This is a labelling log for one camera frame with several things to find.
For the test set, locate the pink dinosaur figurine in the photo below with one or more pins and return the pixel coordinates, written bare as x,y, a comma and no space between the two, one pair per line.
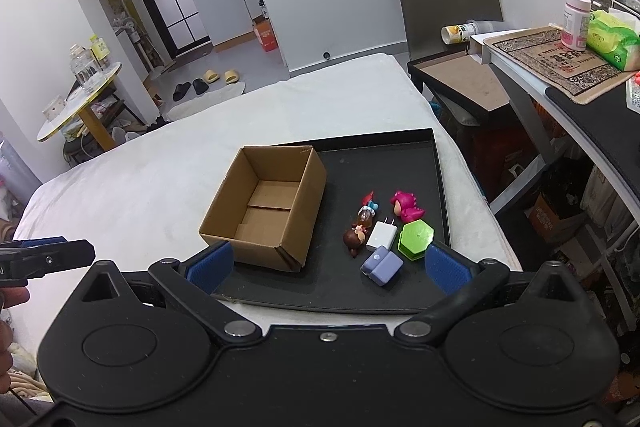
406,207

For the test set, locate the clear glass jar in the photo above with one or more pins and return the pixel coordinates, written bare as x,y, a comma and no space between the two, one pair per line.
81,67

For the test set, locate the black tray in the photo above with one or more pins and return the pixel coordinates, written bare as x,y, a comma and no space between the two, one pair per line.
380,167

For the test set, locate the green hexagonal box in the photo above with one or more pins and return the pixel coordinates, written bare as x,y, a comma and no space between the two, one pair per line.
415,241

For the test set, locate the black slipper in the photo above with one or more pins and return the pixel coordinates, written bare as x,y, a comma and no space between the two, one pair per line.
200,86
181,91

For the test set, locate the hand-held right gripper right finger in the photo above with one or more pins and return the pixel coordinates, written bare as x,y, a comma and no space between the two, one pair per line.
447,268

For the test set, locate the black mouse pad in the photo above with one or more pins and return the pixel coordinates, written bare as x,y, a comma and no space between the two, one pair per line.
595,122

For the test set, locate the white desk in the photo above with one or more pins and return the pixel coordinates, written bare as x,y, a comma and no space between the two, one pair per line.
565,127

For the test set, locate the green wet wipes pack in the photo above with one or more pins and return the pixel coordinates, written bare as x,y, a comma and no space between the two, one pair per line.
612,39

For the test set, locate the yellow slipper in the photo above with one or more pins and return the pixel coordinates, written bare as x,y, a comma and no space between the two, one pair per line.
211,76
231,76

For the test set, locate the person's left hand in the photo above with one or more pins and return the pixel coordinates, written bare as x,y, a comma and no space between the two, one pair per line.
5,352

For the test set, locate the brown cardboard box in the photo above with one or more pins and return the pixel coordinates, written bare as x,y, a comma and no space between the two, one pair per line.
295,227

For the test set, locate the orange box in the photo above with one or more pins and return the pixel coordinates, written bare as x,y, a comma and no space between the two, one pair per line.
266,36

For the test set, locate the yellow label bottle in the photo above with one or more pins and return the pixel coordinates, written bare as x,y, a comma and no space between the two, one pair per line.
100,49

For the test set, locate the white charger plug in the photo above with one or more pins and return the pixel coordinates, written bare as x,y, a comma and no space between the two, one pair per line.
381,236

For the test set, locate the lavender charger plug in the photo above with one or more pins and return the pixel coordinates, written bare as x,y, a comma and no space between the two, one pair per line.
382,267

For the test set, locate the white floor mat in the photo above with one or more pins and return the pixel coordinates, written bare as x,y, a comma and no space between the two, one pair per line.
210,99

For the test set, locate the pink lid bottle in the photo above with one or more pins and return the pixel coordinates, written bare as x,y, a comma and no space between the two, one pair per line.
575,22

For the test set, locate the small red hat figurine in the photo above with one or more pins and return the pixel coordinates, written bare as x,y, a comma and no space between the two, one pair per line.
367,207

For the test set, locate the white kitchen cabinet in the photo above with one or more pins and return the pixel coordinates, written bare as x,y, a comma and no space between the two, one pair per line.
225,7

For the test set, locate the cardboard storage box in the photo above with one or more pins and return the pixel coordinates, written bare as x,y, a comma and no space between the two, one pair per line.
555,217

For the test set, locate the patterned desk mat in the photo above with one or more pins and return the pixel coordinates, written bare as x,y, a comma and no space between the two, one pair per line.
545,57

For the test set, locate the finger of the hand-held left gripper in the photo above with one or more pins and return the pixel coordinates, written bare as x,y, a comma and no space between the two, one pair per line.
55,257

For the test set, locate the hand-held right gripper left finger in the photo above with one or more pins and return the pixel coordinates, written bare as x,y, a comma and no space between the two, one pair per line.
210,264

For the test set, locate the round yellow-edged table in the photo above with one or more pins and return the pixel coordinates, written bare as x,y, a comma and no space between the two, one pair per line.
75,107

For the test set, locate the brown-haired doll figurine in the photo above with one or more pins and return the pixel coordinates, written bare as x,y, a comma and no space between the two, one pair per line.
355,241

